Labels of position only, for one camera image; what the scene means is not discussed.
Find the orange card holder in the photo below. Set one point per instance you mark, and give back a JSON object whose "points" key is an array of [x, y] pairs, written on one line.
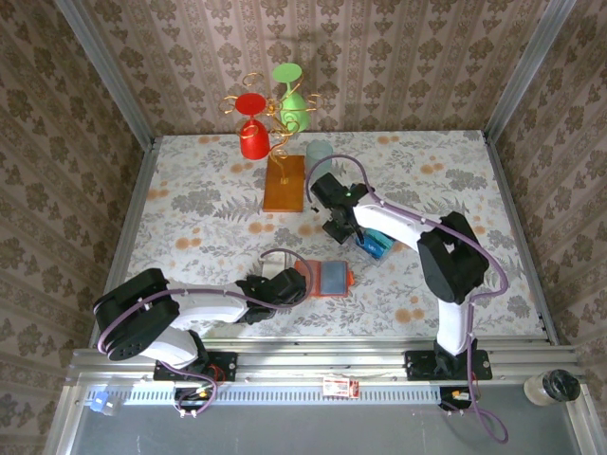
{"points": [[332, 277]]}

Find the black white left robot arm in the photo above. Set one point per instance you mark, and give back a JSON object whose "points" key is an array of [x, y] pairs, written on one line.
{"points": [[208, 310]]}

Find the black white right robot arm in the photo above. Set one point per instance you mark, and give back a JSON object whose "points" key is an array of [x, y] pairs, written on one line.
{"points": [[393, 228]]}

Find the teal plastic card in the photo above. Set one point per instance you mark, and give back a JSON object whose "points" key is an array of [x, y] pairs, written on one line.
{"points": [[387, 242]]}

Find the translucent pale blue cup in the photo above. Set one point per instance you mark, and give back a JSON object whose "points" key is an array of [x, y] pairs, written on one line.
{"points": [[318, 154]]}

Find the green plastic wine glass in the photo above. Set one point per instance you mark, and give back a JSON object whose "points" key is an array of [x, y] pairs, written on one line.
{"points": [[294, 111]]}

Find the red plastic wine glass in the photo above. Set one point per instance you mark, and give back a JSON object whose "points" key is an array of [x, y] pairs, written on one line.
{"points": [[254, 140]]}

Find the floral patterned tablecloth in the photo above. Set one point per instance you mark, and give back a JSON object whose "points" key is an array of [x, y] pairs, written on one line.
{"points": [[427, 156]]}

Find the small red white box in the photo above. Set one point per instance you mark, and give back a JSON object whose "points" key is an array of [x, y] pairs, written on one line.
{"points": [[339, 387]]}

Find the yellow power connector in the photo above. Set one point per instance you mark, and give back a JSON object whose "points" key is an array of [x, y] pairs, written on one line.
{"points": [[456, 394], [203, 392]]}

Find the grey metal panel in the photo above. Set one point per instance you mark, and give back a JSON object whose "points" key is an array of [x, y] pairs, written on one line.
{"points": [[308, 433]]}

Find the clear jar black lid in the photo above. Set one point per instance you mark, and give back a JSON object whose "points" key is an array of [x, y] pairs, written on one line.
{"points": [[562, 388]]}

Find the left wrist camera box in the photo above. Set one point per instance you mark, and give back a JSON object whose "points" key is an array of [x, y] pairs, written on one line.
{"points": [[275, 265]]}

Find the aluminium frame rail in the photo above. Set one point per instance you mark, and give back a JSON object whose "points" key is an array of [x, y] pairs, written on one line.
{"points": [[322, 365]]}

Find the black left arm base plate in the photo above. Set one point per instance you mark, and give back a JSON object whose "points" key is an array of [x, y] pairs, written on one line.
{"points": [[225, 367]]}

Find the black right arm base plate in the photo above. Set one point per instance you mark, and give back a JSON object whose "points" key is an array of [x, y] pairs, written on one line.
{"points": [[416, 369]]}

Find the aluminium table side rail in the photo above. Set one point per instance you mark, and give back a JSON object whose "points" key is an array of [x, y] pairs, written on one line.
{"points": [[138, 189], [521, 237]]}

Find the aluminium frame post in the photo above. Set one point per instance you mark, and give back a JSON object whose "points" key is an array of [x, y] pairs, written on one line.
{"points": [[113, 80], [526, 71]]}

